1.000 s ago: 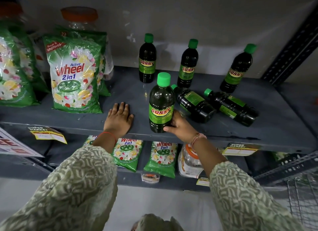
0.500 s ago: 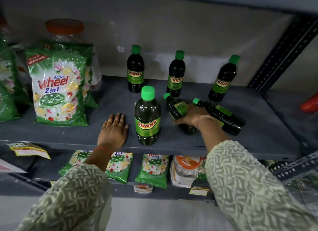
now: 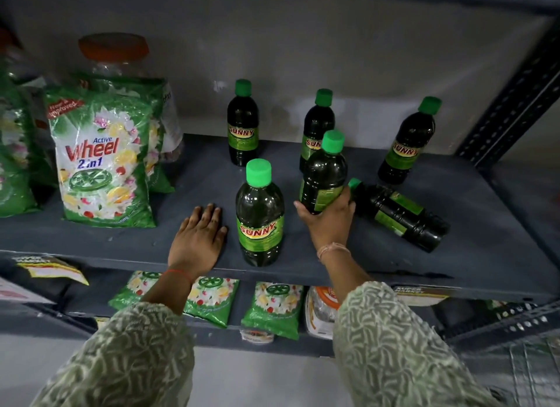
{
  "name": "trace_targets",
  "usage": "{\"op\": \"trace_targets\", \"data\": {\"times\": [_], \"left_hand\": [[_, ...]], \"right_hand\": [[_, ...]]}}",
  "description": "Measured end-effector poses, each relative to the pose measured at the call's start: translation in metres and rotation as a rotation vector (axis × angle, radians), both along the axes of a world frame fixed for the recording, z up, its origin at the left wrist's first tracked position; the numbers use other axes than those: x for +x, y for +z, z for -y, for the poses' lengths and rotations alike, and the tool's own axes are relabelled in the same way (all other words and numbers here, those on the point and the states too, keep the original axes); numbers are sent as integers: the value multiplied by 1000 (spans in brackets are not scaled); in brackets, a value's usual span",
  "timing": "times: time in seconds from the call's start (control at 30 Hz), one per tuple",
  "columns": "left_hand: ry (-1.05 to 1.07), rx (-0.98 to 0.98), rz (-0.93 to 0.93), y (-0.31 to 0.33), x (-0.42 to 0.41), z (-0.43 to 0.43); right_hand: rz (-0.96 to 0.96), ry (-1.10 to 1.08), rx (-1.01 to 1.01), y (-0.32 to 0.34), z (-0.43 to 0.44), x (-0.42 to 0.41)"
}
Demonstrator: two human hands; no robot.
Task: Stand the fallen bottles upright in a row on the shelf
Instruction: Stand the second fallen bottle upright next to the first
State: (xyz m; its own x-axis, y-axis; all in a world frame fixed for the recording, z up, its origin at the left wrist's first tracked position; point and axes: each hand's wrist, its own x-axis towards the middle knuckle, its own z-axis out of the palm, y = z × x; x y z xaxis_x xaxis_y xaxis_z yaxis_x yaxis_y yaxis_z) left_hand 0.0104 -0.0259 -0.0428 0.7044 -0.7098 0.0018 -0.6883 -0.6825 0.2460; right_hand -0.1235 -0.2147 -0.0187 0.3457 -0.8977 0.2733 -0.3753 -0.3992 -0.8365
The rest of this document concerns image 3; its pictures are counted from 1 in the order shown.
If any person's left hand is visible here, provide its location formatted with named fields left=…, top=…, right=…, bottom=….
left=167, top=203, right=229, bottom=280

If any person's right hand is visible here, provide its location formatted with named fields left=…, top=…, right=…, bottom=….
left=293, top=186, right=358, bottom=255

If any green plastic bottle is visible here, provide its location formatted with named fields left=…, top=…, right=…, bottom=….
left=299, top=129, right=349, bottom=216
left=348, top=178, right=452, bottom=253
left=236, top=159, right=286, bottom=268

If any row of green bottles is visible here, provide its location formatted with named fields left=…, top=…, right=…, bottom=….
left=226, top=78, right=443, bottom=186

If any grey metal shelf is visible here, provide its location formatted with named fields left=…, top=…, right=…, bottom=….
left=0, top=133, right=560, bottom=306

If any person's left forearm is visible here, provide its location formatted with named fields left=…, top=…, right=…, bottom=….
left=30, top=269, right=196, bottom=407

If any person's right forearm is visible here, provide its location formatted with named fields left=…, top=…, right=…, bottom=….
left=318, top=249, right=498, bottom=407

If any red wrist thread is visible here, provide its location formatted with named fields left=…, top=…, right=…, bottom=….
left=164, top=268, right=196, bottom=286

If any clear jar orange label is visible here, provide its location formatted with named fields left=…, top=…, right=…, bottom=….
left=304, top=286, right=342, bottom=340

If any yellow white price tag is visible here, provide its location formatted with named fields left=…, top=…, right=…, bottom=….
left=12, top=255, right=90, bottom=286
left=390, top=284, right=454, bottom=307

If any white sign red print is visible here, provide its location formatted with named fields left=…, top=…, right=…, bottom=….
left=0, top=276, right=56, bottom=306

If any grey perforated crossbar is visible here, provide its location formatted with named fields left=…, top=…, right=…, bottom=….
left=439, top=300, right=560, bottom=347

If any black perforated upright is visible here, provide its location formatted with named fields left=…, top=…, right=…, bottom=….
left=454, top=19, right=560, bottom=168

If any pink wrist bracelet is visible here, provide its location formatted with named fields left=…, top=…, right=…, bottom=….
left=317, top=243, right=352, bottom=264

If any wire shopping basket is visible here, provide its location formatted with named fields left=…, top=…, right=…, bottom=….
left=459, top=332, right=560, bottom=407

